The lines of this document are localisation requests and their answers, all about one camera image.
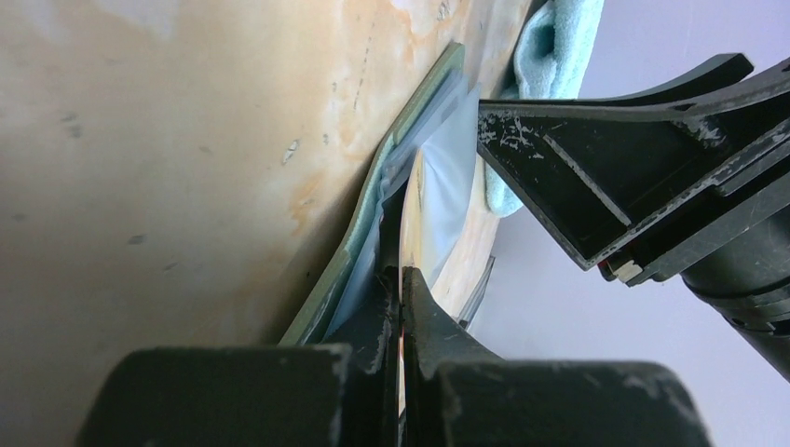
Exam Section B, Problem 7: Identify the aluminium frame rail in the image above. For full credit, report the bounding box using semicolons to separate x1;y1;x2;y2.
457;256;496;330

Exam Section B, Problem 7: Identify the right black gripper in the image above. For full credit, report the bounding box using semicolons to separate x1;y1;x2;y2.
478;61;789;378

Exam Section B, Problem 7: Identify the light blue towel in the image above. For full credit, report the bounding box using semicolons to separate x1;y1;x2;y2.
484;0;606;218

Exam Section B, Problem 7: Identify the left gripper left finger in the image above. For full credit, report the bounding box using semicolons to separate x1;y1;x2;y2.
76;266;400;446

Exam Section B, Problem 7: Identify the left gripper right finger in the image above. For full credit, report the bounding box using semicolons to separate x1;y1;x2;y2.
402;267;711;446

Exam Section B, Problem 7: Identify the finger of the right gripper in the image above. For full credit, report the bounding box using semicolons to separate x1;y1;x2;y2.
577;53;755;106

